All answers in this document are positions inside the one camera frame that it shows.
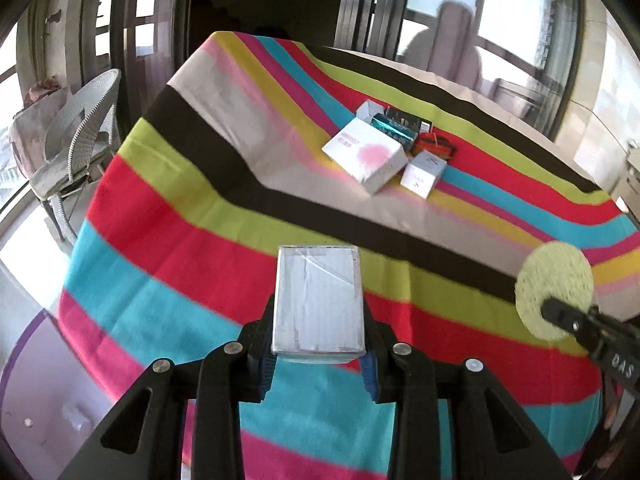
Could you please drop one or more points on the yellow round sponge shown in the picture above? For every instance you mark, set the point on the yellow round sponge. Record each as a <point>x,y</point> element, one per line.
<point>553,270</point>

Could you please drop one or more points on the teal foil packet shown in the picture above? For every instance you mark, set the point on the teal foil packet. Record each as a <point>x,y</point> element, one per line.
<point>400,133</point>

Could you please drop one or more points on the colourful striped cloth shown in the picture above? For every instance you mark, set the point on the colourful striped cloth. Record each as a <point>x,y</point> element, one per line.
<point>179,247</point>

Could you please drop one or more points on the small white square box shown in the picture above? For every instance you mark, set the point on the small white square box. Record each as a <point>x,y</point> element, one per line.
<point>422,173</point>

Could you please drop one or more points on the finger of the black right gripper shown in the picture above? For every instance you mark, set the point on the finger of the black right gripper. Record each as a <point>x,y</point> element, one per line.
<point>565,319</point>

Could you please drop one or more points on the purple white storage box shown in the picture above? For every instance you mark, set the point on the purple white storage box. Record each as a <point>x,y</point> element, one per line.
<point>49,402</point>

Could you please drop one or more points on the rainbow striped band roll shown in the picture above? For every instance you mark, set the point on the rainbow striped band roll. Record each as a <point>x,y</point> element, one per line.
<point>435,144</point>

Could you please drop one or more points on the white pink large box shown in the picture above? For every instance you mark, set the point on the white pink large box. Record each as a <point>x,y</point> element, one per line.
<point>367,155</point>

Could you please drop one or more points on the black printed razor box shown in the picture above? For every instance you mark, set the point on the black printed razor box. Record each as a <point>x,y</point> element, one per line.
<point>409,121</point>

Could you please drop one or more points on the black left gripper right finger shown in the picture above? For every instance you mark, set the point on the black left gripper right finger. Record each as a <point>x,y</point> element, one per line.
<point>395,372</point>

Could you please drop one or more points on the clear plastic white box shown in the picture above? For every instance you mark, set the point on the clear plastic white box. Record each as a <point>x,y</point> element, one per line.
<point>318,315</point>

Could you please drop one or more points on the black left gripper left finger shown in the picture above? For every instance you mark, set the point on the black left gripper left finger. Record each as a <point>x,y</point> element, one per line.
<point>239,371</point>

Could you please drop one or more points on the white wicker chair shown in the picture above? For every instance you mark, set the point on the white wicker chair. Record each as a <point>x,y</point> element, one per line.
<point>82,133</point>

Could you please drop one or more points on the person right hand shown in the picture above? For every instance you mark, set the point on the person right hand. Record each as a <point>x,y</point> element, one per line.
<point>605,444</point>

